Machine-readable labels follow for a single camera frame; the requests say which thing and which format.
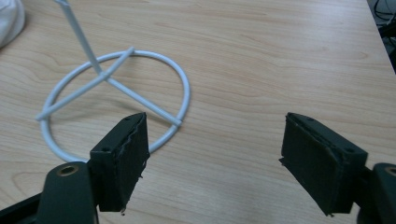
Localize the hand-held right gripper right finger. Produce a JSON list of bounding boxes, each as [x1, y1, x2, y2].
[[278, 112, 369, 217]]

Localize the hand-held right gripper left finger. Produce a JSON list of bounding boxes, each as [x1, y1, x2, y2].
[[88, 112, 151, 216]]

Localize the white cloth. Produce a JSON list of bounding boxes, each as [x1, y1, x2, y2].
[[0, 0, 26, 49]]

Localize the white wire stand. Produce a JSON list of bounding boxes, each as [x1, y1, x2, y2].
[[35, 0, 191, 163]]

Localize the black cables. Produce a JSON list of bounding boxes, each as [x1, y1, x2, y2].
[[366, 0, 396, 75]]

